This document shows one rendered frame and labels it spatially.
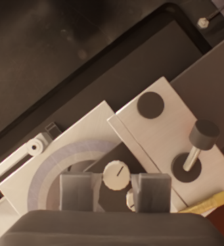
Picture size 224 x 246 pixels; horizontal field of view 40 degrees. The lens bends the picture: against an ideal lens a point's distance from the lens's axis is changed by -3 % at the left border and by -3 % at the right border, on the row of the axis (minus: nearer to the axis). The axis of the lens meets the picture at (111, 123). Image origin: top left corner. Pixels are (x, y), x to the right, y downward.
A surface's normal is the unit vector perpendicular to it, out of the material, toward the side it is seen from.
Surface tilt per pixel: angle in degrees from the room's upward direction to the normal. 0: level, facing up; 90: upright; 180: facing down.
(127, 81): 90
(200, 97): 90
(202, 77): 90
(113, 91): 90
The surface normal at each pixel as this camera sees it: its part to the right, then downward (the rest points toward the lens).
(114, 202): -0.02, 0.00
